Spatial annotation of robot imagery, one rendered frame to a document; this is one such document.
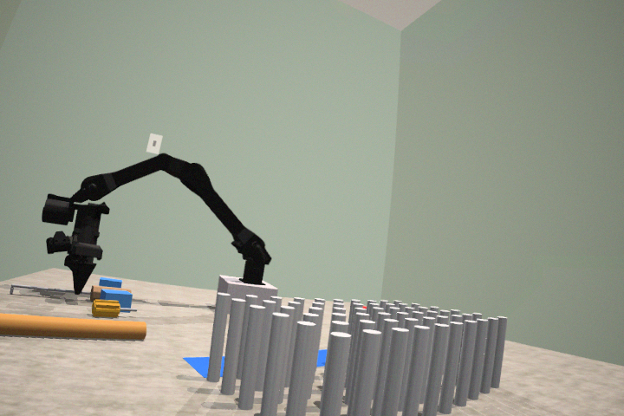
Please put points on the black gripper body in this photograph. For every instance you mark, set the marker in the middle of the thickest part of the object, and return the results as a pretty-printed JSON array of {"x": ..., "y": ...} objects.
[{"x": 86, "y": 248}]

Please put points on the blue cube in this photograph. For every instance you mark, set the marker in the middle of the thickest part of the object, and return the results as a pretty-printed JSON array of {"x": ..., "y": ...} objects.
[
  {"x": 106, "y": 282},
  {"x": 124, "y": 298}
]

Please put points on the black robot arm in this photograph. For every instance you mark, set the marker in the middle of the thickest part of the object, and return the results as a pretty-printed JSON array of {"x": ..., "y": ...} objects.
[{"x": 60, "y": 210}]

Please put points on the blue flat strip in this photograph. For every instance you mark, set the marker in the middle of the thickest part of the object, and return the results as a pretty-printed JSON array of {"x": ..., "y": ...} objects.
[{"x": 201, "y": 364}]

